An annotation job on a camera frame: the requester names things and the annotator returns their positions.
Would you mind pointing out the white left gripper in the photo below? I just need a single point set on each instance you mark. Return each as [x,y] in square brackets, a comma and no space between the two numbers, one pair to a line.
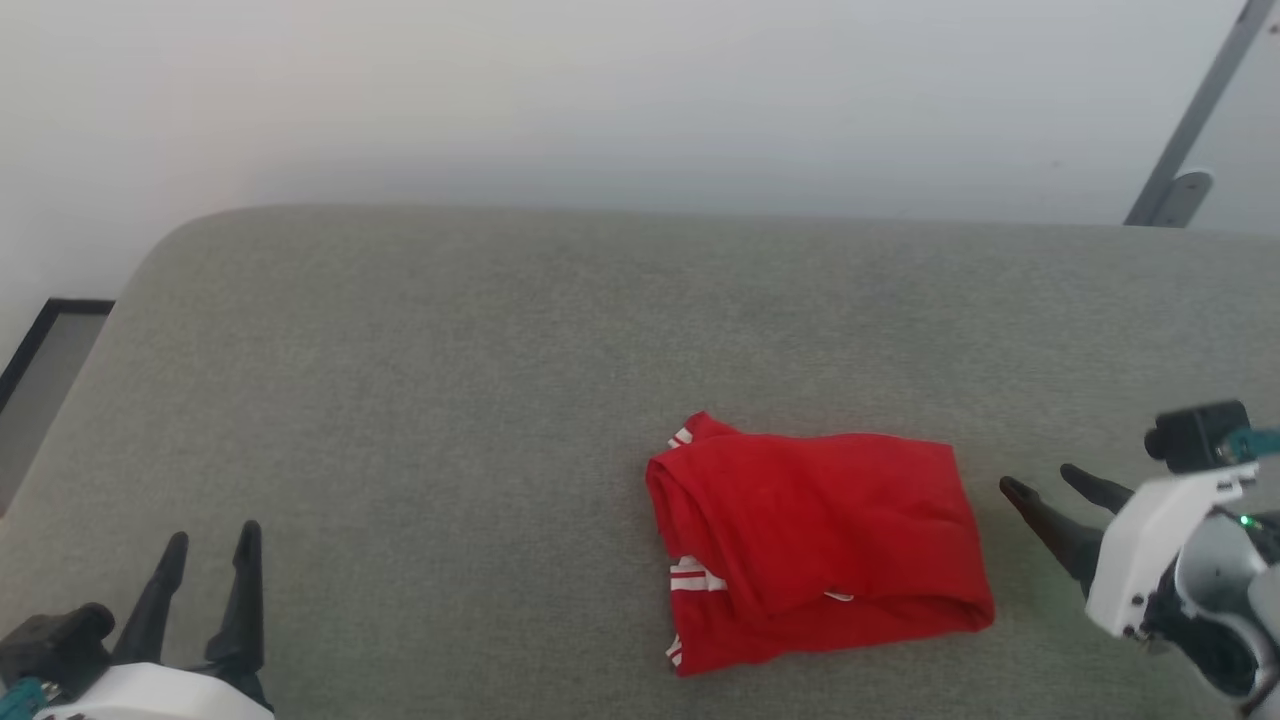
[160,695]

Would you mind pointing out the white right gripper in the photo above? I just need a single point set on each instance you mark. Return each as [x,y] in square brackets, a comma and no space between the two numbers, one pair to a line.
[1150,550]

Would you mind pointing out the red and white jersey garment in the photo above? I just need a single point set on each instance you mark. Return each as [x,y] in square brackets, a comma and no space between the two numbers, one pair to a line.
[830,540]

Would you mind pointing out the black framed floor panel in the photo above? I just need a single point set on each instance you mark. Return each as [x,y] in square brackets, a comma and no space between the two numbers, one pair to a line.
[45,350]

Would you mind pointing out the grey fabric sofa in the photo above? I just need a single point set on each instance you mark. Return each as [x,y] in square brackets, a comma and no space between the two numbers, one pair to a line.
[500,400]

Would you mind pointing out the grey metal pole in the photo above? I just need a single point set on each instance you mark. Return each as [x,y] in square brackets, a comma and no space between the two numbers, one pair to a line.
[1205,100]

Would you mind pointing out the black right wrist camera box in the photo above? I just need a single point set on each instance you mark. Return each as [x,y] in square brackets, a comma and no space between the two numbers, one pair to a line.
[1195,435]

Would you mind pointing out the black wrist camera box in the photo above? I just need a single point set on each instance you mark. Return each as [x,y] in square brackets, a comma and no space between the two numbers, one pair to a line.
[1195,435]
[55,640]

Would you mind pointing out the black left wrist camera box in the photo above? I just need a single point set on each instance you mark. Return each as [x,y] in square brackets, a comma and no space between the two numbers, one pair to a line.
[55,640]

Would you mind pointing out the teal right camera connector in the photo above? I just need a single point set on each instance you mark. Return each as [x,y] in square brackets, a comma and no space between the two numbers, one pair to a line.
[1255,443]

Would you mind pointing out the teal camera connector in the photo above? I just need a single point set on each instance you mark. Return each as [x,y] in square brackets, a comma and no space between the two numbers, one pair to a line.
[1255,443]
[20,695]

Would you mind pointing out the teal left camera connector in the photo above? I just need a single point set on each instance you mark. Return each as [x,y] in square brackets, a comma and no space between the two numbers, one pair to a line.
[20,695]

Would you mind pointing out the grey metal pole bracket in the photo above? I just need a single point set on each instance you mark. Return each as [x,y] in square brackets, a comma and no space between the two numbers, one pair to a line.
[1182,198]

